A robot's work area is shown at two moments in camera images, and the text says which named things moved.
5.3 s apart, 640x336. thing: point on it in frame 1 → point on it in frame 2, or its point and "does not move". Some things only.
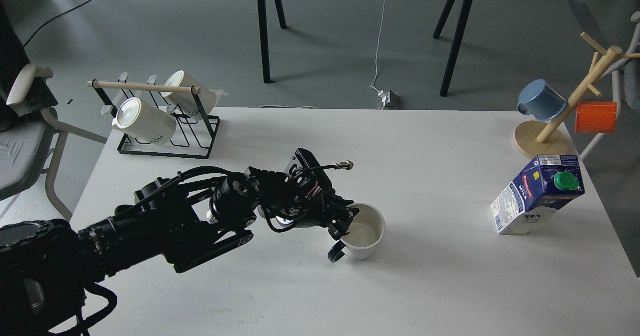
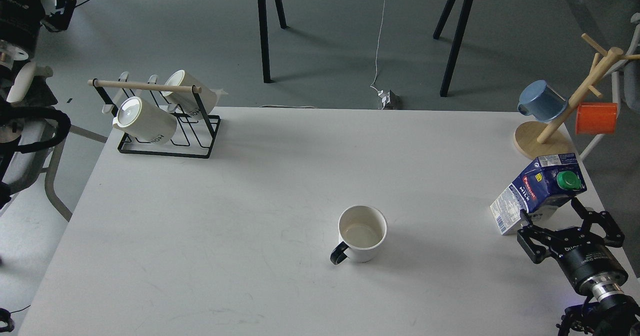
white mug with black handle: [367, 229] does not move
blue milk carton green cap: [528, 204] does not move
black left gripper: [301, 195] → [22, 10]
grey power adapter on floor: [390, 101] does not move
